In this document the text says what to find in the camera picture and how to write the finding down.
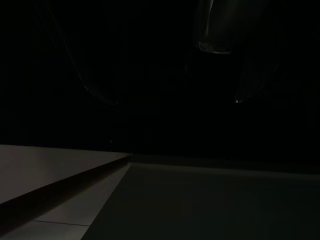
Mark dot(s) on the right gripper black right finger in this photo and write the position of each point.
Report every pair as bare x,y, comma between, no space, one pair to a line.
257,75

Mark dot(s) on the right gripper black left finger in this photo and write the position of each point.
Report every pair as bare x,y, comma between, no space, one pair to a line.
95,62

